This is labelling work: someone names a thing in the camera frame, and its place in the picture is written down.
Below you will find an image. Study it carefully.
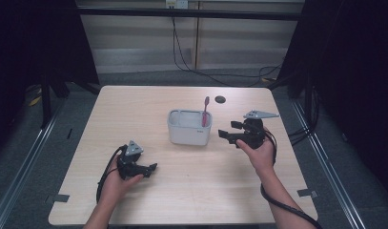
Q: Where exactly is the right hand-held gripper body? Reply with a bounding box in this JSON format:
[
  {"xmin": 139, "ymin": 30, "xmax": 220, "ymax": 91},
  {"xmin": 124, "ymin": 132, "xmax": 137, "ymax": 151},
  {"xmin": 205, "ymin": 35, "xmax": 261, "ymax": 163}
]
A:
[{"xmin": 240, "ymin": 109, "xmax": 280, "ymax": 151}]

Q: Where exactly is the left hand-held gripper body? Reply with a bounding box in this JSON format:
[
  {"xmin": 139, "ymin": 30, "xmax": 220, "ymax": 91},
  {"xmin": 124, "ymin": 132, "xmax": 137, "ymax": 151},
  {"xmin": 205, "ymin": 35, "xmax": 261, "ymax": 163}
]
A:
[{"xmin": 116, "ymin": 139, "xmax": 146, "ymax": 181}]

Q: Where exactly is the pink grey toothbrush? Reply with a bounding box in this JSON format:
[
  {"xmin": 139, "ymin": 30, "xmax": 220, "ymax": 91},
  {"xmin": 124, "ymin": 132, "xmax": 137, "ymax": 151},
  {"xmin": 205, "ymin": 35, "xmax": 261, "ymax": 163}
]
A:
[{"xmin": 200, "ymin": 95, "xmax": 211, "ymax": 128}]

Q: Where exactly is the white toothbrush holder box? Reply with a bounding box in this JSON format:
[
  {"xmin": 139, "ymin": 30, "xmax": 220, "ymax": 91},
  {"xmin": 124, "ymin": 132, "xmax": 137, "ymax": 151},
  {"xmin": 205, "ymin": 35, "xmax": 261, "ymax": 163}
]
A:
[{"xmin": 167, "ymin": 109, "xmax": 214, "ymax": 147}]

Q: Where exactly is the person's right hand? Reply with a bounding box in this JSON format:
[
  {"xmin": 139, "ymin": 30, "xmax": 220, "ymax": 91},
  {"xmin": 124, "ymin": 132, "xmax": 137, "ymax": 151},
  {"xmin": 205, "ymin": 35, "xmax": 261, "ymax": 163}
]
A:
[{"xmin": 235, "ymin": 136, "xmax": 277, "ymax": 179}]

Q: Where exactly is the person's left hand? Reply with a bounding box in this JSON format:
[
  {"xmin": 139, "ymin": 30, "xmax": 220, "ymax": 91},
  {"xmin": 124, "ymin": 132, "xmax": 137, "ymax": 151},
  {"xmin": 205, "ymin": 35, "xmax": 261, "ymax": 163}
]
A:
[{"xmin": 98, "ymin": 172, "xmax": 145, "ymax": 208}]

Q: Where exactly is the black stand leg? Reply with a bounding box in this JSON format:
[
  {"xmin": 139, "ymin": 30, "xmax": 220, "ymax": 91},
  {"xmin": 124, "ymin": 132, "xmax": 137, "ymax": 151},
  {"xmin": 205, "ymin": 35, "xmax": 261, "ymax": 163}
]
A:
[{"xmin": 38, "ymin": 72, "xmax": 53, "ymax": 130}]

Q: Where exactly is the yellow floor tape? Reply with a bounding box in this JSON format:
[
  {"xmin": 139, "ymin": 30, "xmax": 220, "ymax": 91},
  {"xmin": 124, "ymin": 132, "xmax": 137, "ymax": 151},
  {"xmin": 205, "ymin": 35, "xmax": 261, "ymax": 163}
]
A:
[{"xmin": 28, "ymin": 94, "xmax": 43, "ymax": 108}]

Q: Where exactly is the black curtain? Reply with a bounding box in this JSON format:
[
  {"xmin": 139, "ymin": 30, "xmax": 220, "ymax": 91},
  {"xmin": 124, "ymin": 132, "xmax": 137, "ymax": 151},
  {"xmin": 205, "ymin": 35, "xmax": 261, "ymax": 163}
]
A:
[
  {"xmin": 271, "ymin": 0, "xmax": 388, "ymax": 201},
  {"xmin": 0, "ymin": 0, "xmax": 101, "ymax": 160}
]

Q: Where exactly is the black horizontal bar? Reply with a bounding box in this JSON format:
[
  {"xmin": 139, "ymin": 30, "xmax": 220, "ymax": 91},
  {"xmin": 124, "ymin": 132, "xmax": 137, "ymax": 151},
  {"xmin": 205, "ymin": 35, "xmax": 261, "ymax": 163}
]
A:
[{"xmin": 76, "ymin": 7, "xmax": 306, "ymax": 22}]

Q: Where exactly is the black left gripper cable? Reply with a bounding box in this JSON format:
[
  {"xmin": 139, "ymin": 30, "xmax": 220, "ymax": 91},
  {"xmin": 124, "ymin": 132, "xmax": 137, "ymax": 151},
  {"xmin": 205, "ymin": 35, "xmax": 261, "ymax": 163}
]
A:
[{"xmin": 95, "ymin": 144, "xmax": 129, "ymax": 204}]

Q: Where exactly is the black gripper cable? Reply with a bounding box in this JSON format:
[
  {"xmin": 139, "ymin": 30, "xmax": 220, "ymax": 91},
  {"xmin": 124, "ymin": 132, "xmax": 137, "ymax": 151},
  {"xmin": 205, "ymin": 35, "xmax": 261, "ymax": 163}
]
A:
[
  {"xmin": 258, "ymin": 126, "xmax": 323, "ymax": 229},
  {"xmin": 95, "ymin": 144, "xmax": 129, "ymax": 204}
]

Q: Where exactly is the bundle of black floor cables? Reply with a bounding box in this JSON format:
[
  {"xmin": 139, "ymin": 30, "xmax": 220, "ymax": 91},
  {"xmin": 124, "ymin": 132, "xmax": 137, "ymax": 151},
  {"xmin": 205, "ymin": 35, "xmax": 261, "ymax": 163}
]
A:
[{"xmin": 288, "ymin": 85, "xmax": 320, "ymax": 147}]

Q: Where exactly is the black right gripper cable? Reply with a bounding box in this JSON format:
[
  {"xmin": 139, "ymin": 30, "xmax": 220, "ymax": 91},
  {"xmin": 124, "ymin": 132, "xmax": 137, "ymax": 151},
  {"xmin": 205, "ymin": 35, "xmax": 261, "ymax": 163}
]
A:
[{"xmin": 258, "ymin": 126, "xmax": 323, "ymax": 229}]

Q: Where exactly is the grey table corner bracket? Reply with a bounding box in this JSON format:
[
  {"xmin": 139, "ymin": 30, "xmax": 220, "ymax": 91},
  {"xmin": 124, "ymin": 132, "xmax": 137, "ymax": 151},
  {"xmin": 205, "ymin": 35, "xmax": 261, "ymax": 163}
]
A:
[
  {"xmin": 44, "ymin": 193, "xmax": 71, "ymax": 205},
  {"xmin": 296, "ymin": 188, "xmax": 319, "ymax": 199}
]

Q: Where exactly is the metal floor rail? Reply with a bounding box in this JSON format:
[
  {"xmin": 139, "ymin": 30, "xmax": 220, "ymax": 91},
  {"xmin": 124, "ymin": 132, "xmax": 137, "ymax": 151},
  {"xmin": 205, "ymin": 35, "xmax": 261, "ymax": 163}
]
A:
[
  {"xmin": 291, "ymin": 99, "xmax": 368, "ymax": 229},
  {"xmin": 0, "ymin": 100, "xmax": 67, "ymax": 229}
]

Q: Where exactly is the black wall cable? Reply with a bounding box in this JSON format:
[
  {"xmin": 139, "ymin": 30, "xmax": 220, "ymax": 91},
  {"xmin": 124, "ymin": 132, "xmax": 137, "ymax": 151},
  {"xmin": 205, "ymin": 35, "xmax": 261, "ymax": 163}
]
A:
[{"xmin": 171, "ymin": 15, "xmax": 283, "ymax": 88}]

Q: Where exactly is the white wall socket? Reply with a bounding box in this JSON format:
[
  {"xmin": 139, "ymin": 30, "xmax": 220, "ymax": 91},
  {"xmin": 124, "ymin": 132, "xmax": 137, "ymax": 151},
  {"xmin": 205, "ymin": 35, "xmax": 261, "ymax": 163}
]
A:
[{"xmin": 165, "ymin": 0, "xmax": 190, "ymax": 10}]

